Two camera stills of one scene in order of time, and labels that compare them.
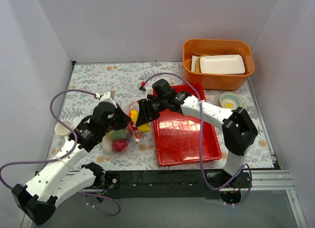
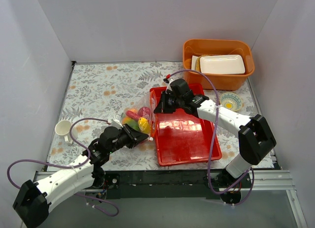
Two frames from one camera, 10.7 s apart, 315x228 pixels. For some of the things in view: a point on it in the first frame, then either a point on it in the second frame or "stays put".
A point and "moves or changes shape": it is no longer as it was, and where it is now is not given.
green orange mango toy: x=121 y=134 moves or changes shape
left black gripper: x=117 y=118 to x=131 y=135
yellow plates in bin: x=198 y=67 stays put
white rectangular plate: x=222 y=64 stays put
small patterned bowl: x=230 y=101 stays put
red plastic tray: x=177 y=138 stays put
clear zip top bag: x=120 y=140 moves or changes shape
